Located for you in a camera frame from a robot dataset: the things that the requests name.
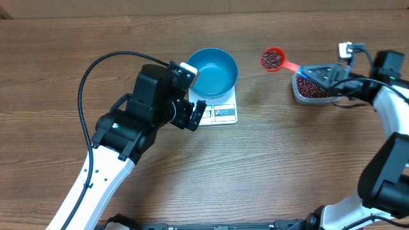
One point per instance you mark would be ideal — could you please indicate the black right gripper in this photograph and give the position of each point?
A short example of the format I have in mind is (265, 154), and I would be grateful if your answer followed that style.
(331, 71)

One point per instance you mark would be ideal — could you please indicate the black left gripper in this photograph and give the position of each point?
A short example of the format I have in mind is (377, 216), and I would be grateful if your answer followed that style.
(185, 109)

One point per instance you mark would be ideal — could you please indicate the orange scoop with blue handle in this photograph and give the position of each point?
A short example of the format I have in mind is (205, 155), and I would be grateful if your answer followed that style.
(274, 59)

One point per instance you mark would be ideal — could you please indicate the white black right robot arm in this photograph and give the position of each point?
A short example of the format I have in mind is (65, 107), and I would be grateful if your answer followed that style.
(382, 192)

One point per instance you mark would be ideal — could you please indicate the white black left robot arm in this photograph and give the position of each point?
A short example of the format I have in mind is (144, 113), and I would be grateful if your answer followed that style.
(124, 134)

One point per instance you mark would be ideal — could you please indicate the white digital kitchen scale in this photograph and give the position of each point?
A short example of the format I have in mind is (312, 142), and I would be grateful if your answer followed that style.
(219, 111)

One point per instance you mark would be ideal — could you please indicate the blue bowl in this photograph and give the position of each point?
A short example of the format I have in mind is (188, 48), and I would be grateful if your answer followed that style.
(218, 72)

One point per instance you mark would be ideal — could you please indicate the red beans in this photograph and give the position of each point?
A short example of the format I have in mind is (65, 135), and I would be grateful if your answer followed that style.
(308, 89)

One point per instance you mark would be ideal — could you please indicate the clear plastic container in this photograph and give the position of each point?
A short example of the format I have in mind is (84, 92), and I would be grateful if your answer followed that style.
(310, 101)

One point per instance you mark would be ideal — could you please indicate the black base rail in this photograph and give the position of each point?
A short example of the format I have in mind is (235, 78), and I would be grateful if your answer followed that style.
(122, 222)

